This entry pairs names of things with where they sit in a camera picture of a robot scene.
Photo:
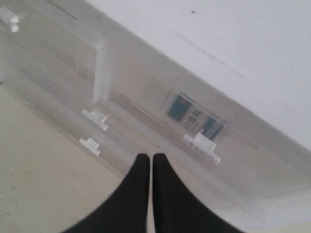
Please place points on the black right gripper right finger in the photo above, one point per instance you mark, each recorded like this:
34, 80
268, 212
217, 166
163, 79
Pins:
176, 209

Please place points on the white bottle teal label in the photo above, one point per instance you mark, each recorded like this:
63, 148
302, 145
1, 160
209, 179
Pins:
184, 116

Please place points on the bottom wide clear drawer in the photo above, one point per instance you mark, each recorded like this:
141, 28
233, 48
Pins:
48, 124

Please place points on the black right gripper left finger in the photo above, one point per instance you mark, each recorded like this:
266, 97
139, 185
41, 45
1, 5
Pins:
125, 210

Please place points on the white plastic drawer cabinet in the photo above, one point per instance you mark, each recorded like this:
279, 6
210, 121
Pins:
247, 61

